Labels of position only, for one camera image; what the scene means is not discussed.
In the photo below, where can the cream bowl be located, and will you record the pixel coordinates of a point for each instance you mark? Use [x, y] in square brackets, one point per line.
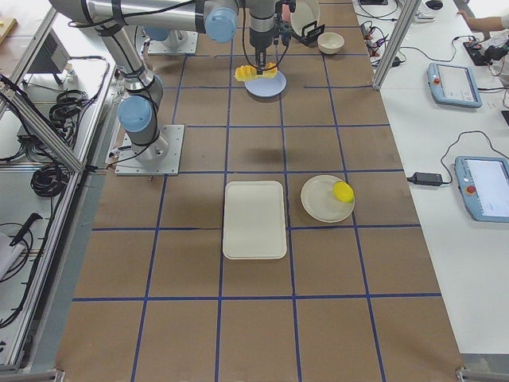
[330, 43]

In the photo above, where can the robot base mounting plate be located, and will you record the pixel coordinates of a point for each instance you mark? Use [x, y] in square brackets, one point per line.
[161, 158]

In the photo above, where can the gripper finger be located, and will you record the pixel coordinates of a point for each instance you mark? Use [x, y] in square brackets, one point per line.
[263, 68]
[258, 68]

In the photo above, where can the teach pendant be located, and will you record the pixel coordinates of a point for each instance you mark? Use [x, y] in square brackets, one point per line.
[483, 185]
[453, 85]

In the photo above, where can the far teach pendant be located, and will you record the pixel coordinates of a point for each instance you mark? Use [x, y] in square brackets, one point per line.
[453, 85]

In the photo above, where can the striped bread roll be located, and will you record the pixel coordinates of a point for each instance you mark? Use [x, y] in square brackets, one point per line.
[245, 73]

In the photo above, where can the pink plate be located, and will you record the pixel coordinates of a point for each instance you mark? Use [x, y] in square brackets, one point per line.
[285, 12]

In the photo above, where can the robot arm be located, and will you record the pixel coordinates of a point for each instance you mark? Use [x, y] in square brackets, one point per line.
[216, 19]

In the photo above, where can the aluminium frame post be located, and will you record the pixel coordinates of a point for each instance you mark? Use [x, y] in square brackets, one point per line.
[405, 19]

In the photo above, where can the grey control box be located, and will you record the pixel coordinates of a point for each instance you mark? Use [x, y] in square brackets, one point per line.
[51, 58]

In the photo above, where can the person hand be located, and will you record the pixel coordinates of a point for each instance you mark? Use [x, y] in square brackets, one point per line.
[463, 13]

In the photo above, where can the cream rectangular tray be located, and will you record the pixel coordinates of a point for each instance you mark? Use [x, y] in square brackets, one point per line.
[254, 224]

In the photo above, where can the black power adapter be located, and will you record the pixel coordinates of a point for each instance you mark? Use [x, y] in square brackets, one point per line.
[430, 179]

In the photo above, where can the near teach pendant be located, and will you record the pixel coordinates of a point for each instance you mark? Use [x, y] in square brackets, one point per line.
[483, 185]

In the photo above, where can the cream round plate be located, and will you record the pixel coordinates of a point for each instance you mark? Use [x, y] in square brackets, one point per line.
[319, 202]

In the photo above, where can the light blue plate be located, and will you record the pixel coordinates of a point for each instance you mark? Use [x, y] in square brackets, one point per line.
[267, 87]

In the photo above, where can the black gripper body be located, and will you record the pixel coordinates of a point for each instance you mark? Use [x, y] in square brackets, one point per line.
[260, 40]

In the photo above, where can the black dish rack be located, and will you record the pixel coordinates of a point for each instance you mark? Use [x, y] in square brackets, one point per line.
[308, 33]

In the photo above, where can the yellow lemon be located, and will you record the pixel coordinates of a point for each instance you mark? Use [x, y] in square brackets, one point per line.
[343, 192]

